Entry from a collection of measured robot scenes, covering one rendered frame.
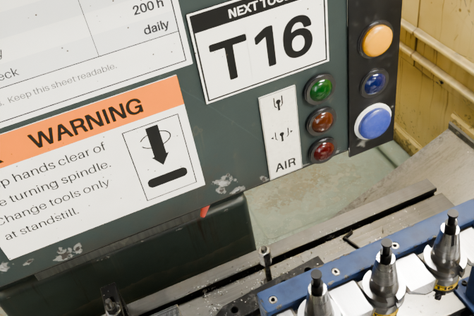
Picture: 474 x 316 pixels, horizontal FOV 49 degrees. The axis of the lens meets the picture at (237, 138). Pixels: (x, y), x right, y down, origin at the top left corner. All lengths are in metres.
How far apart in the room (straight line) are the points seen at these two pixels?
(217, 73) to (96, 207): 0.14
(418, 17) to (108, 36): 1.39
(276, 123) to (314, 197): 1.42
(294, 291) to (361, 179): 1.09
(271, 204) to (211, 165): 1.41
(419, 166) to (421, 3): 0.47
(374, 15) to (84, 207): 0.25
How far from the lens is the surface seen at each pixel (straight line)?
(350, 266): 0.86
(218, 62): 0.36
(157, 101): 0.36
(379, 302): 0.83
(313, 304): 0.77
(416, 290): 0.86
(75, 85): 0.34
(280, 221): 1.76
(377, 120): 0.45
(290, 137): 0.42
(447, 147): 1.65
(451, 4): 1.53
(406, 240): 0.90
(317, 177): 1.89
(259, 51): 0.37
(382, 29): 0.40
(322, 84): 0.40
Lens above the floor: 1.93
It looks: 40 degrees down
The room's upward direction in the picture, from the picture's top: 11 degrees counter-clockwise
